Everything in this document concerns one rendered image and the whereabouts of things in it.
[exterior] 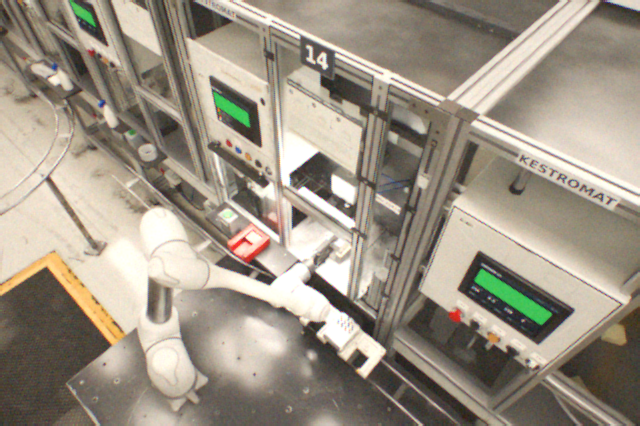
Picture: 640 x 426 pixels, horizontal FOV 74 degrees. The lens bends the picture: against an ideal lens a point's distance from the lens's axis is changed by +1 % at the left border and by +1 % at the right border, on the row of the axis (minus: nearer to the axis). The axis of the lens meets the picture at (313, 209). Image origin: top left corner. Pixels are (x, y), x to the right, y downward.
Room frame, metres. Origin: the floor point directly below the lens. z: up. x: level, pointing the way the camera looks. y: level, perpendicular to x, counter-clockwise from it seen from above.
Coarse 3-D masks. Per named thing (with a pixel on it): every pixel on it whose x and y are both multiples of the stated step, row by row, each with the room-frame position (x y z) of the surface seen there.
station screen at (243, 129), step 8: (224, 96) 1.29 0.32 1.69; (240, 104) 1.23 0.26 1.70; (216, 112) 1.34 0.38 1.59; (224, 112) 1.31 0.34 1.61; (248, 112) 1.21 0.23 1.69; (224, 120) 1.31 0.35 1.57; (232, 120) 1.28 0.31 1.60; (232, 128) 1.28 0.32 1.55; (240, 128) 1.25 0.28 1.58; (248, 128) 1.22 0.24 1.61; (248, 136) 1.22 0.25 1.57
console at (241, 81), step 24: (192, 48) 1.43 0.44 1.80; (216, 48) 1.40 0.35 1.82; (216, 72) 1.35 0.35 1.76; (240, 72) 1.25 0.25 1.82; (240, 96) 1.25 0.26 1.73; (264, 96) 1.18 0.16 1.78; (216, 120) 1.39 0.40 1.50; (264, 120) 1.19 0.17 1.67; (240, 144) 1.30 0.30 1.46; (264, 144) 1.20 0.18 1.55; (264, 168) 1.21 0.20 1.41
